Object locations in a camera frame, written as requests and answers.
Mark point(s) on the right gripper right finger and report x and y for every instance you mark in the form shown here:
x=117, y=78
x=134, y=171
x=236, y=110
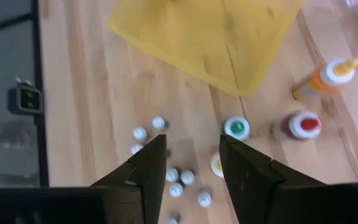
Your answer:
x=247, y=180

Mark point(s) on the grey wall socket box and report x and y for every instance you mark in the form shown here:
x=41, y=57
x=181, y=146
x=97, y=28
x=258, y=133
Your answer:
x=25, y=99

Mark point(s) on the orange food coloring bottle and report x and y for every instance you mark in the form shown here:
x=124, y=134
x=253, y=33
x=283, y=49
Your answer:
x=328, y=77

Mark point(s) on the small white-cap dropper bottle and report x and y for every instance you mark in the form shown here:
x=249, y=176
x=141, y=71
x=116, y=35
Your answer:
x=158, y=123
x=171, y=221
x=140, y=133
x=204, y=199
x=176, y=189
x=187, y=177

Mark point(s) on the dark red food coloring bottle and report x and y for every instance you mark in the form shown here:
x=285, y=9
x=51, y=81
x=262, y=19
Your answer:
x=304, y=126

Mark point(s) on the green cap food coloring bottle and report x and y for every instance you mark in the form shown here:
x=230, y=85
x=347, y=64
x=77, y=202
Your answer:
x=236, y=127

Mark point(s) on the yellow translucent plastic bin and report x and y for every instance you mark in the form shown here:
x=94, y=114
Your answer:
x=204, y=40

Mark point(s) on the small dropper bottle blue label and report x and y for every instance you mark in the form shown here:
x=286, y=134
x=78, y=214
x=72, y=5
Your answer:
x=171, y=175

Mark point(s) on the black metal table frame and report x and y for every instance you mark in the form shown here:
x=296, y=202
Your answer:
x=36, y=46

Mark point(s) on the yellow cap food coloring bottle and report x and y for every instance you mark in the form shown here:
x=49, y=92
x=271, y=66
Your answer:
x=216, y=165

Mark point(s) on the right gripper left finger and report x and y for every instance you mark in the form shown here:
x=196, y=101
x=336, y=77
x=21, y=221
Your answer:
x=148, y=174

